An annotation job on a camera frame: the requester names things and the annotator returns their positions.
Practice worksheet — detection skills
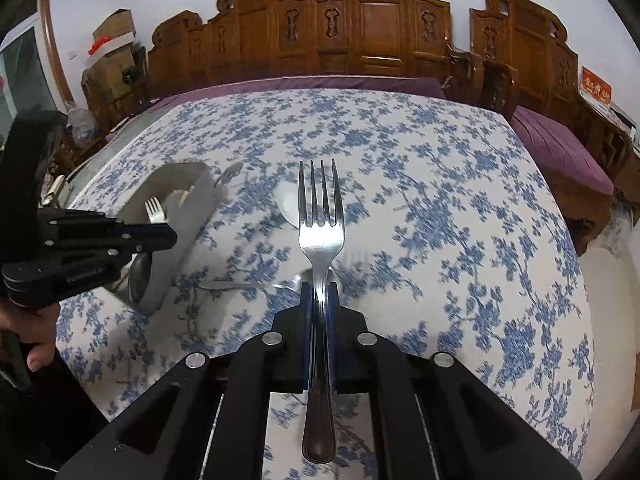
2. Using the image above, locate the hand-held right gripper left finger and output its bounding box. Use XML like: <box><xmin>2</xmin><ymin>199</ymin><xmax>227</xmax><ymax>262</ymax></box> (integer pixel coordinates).
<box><xmin>57</xmin><ymin>281</ymin><xmax>314</xmax><ymax>480</ymax></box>

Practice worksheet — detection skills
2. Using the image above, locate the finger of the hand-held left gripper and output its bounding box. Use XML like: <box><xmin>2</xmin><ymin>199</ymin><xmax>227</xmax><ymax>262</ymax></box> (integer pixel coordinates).
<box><xmin>42</xmin><ymin>207</ymin><xmax>179</xmax><ymax>247</ymax></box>
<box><xmin>60</xmin><ymin>241</ymin><xmax>175</xmax><ymax>283</ymax></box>

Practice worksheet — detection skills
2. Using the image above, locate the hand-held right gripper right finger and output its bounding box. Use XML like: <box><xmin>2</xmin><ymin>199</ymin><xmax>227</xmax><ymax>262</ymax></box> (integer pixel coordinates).
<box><xmin>326</xmin><ymin>281</ymin><xmax>582</xmax><ymax>480</ymax></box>

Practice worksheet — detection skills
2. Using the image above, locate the grey utensil container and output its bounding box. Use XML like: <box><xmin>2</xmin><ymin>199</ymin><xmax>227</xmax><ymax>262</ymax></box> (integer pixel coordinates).
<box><xmin>114</xmin><ymin>161</ymin><xmax>222</xmax><ymax>317</ymax></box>

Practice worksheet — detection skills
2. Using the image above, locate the metal fork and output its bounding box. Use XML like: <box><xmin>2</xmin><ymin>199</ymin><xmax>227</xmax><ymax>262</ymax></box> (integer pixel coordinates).
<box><xmin>298</xmin><ymin>159</ymin><xmax>347</xmax><ymax>464</ymax></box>

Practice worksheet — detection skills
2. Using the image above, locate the person's left forearm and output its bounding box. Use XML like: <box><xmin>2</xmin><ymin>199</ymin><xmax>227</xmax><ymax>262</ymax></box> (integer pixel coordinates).
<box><xmin>0</xmin><ymin>355</ymin><xmax>118</xmax><ymax>480</ymax></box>

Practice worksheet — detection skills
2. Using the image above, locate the person's left hand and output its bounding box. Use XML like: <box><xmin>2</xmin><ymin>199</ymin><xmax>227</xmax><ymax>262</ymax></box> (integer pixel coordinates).
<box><xmin>0</xmin><ymin>299</ymin><xmax>62</xmax><ymax>372</ymax></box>

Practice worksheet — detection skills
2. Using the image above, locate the white plastic fork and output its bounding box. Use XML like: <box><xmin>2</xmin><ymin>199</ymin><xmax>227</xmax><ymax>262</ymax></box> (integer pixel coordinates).
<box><xmin>144</xmin><ymin>196</ymin><xmax>167</xmax><ymax>225</ymax></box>

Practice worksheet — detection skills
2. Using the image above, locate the clear plastic bag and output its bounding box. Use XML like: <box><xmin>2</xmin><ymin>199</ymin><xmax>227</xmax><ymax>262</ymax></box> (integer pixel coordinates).
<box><xmin>64</xmin><ymin>101</ymin><xmax>97</xmax><ymax>142</ymax></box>

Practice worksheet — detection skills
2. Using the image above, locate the glass door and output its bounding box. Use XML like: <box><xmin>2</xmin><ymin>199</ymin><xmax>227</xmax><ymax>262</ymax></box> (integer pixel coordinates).
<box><xmin>0</xmin><ymin>10</ymin><xmax>57</xmax><ymax>131</ymax></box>

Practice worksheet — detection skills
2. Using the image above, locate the large cardboard box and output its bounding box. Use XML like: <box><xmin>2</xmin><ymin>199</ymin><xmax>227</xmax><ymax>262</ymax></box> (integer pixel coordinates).
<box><xmin>80</xmin><ymin>42</ymin><xmax>150</xmax><ymax>111</ymax></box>

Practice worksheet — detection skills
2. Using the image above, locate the large white spoon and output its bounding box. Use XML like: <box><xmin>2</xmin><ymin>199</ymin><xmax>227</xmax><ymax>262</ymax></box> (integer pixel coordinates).
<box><xmin>274</xmin><ymin>181</ymin><xmax>302</xmax><ymax>230</ymax></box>

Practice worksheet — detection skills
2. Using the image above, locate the small cardboard box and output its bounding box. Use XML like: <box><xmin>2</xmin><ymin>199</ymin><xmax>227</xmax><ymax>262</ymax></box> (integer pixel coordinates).
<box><xmin>91</xmin><ymin>7</ymin><xmax>137</xmax><ymax>45</ymax></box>

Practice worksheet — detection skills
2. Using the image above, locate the blue floral tablecloth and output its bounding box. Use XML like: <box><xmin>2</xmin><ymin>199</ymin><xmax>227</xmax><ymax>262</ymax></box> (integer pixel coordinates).
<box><xmin>54</xmin><ymin>88</ymin><xmax>597</xmax><ymax>480</ymax></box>

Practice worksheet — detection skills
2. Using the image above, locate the purple armchair cushion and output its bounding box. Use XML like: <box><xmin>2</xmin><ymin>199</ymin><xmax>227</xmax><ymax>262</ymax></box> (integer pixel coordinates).
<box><xmin>509</xmin><ymin>104</ymin><xmax>616</xmax><ymax>197</ymax></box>

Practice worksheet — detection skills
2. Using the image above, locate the carved wooden bench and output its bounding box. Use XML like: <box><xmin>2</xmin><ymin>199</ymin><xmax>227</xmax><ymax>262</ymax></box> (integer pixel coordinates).
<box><xmin>146</xmin><ymin>0</ymin><xmax>485</xmax><ymax>107</ymax></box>

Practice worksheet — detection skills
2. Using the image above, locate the carved wooden armchair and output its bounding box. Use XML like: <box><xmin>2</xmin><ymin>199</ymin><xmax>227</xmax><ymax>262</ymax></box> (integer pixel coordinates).
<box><xmin>444</xmin><ymin>0</ymin><xmax>640</xmax><ymax>257</ymax></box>

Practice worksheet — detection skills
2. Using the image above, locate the red printed box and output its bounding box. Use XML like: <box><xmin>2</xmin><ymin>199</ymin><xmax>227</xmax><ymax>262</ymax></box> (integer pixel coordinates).
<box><xmin>579</xmin><ymin>65</ymin><xmax>614</xmax><ymax>104</ymax></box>

